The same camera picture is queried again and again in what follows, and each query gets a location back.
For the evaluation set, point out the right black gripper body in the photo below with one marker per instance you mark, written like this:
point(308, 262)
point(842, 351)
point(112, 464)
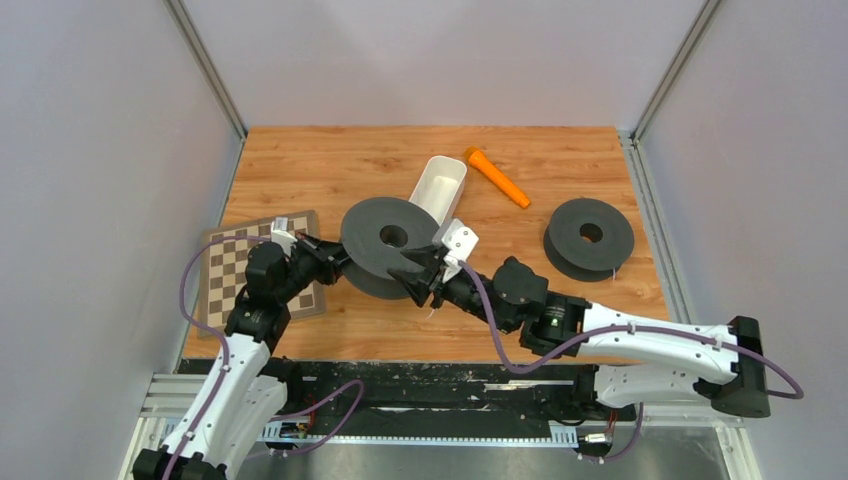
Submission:
point(442, 290)

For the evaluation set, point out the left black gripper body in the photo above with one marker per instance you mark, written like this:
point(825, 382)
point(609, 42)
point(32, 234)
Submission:
point(302, 268)

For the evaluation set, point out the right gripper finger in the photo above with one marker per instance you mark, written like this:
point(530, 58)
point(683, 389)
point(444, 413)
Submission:
point(428, 257)
point(415, 284)

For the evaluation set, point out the black spool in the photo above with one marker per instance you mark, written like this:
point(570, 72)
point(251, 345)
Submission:
point(373, 233)
point(588, 240)

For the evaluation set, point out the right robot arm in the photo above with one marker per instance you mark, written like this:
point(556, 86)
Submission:
point(722, 364)

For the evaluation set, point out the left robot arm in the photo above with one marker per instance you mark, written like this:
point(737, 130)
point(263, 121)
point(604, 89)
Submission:
point(245, 387)

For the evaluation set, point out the white oblong tray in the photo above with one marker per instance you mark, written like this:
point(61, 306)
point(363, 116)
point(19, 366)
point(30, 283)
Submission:
point(439, 187)

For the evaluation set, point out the wooden chessboard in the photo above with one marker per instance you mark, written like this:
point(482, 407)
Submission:
point(222, 269)

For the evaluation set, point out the orange flashlight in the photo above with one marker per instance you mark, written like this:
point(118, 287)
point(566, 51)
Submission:
point(477, 159)

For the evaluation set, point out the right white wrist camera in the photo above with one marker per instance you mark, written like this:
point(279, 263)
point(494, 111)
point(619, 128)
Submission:
point(460, 241)

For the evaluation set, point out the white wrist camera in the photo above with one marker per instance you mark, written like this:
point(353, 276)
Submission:
point(460, 241)
point(280, 235)

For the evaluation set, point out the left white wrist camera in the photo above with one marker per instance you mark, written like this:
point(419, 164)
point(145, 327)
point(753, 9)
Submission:
point(280, 235)

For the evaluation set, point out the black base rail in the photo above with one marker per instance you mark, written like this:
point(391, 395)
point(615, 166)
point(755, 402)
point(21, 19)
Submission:
point(437, 404)

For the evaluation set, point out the left aluminium frame post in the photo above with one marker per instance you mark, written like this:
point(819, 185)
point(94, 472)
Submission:
point(192, 37)

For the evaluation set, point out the aluminium frame post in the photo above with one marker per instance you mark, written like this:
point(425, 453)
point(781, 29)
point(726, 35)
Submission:
point(693, 36)
point(192, 37)

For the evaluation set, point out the right aluminium frame post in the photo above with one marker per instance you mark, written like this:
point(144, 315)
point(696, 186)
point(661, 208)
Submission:
point(693, 36)

